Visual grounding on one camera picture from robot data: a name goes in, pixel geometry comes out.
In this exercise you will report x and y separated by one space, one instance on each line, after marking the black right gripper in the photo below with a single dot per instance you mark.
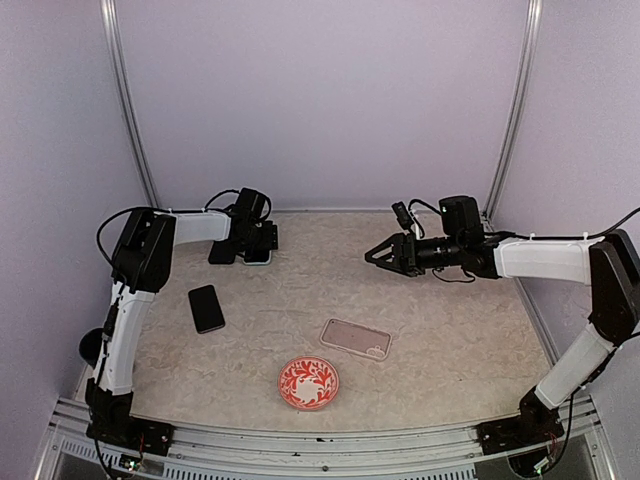
405 246

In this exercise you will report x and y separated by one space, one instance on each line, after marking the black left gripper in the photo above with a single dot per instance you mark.
270 239

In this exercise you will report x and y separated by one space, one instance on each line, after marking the light blue phone case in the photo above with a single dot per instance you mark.
257 257

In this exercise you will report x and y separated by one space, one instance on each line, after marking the black phone case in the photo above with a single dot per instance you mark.
222 253

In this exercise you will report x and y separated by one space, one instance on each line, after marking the clear pink phone case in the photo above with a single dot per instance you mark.
356 339

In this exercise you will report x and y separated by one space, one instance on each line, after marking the black phone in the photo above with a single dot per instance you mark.
206 309

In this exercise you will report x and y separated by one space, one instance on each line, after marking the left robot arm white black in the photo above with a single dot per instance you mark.
141 265

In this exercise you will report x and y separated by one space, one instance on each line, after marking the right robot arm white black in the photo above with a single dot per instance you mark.
598 274

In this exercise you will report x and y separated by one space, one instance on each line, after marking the red white patterned bowl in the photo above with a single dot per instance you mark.
308 383

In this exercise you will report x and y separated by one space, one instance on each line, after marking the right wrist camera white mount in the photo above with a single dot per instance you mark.
407 220

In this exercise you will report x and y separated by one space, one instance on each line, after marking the right aluminium frame post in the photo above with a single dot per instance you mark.
525 65

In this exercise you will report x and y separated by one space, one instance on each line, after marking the aluminium frame post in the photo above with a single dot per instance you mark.
116 52
525 65

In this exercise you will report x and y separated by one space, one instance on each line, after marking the front aluminium rail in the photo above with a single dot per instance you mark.
203 452

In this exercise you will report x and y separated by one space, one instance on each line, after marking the left aluminium frame post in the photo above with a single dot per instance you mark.
116 52

